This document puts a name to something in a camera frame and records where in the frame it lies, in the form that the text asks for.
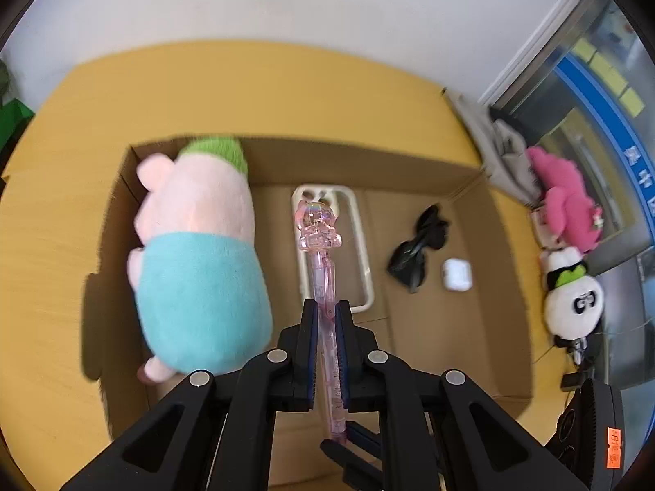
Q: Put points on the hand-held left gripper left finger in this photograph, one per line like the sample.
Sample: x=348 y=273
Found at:
x=309 y=348

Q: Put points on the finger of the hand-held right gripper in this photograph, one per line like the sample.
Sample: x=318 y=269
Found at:
x=358 y=465

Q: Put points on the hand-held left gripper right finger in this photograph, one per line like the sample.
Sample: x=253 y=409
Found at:
x=342 y=353

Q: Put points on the clear phone case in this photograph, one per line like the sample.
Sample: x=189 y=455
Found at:
x=364 y=266

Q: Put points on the black sunglasses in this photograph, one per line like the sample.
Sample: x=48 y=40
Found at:
x=409 y=263

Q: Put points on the pink transparent pen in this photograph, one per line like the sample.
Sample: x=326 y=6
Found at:
x=317 y=235

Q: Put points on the cardboard box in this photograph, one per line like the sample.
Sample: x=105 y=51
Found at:
x=460 y=327

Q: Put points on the pink pig plush toy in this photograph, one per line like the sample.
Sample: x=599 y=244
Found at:
x=199 y=266

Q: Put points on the white earbuds case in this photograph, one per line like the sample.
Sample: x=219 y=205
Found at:
x=456 y=275

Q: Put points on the panda plush toy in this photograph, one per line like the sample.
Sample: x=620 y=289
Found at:
x=573 y=307

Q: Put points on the grey cloth bag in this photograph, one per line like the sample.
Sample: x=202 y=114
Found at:
x=506 y=163

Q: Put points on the blue door banner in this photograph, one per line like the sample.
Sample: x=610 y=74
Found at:
x=604 y=112

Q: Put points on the row of yellow sticky notes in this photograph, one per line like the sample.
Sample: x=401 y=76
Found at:
x=601 y=64

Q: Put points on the green potted plant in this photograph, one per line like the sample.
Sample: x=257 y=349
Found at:
x=4 y=82

